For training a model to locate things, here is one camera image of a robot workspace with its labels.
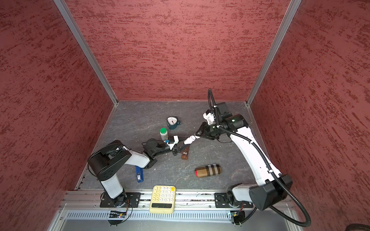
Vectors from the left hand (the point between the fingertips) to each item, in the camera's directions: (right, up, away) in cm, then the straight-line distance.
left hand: (189, 142), depth 78 cm
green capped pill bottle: (-16, +3, +13) cm, 21 cm away
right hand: (+4, +4, -7) cm, 9 cm away
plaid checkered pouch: (+13, -17, +3) cm, 22 cm away
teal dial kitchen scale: (-12, +10, +25) cm, 29 cm away
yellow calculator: (-13, -29, -6) cm, 32 cm away
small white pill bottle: (+1, +2, -4) cm, 5 cm away
